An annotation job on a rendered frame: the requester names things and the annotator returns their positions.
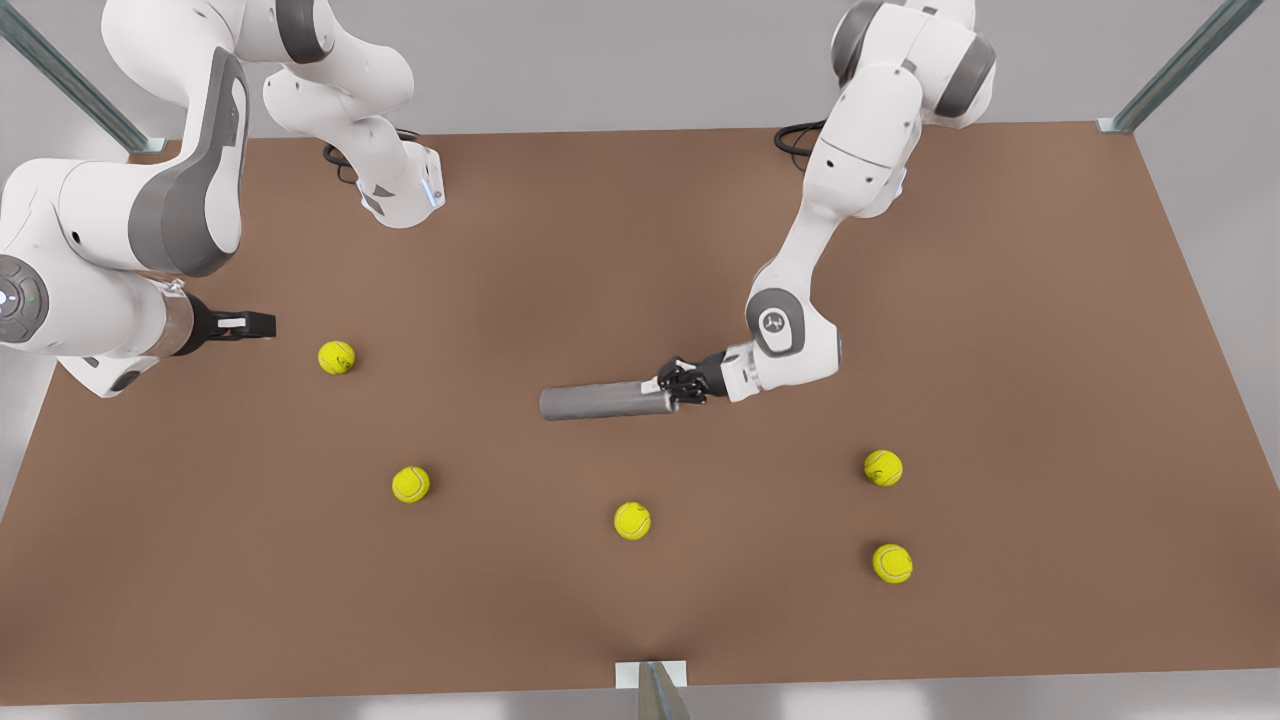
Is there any grey tennis tube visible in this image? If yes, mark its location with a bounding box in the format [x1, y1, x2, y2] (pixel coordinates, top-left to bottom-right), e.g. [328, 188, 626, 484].
[539, 378, 677, 422]

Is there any black cable loop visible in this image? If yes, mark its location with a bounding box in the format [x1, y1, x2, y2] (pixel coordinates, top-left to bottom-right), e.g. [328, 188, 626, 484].
[773, 120, 827, 158]
[322, 128, 421, 186]

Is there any silver frame post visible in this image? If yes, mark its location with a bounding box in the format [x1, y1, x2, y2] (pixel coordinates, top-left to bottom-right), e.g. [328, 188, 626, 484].
[1096, 0, 1267, 135]
[614, 659, 691, 720]
[0, 0, 166, 155]

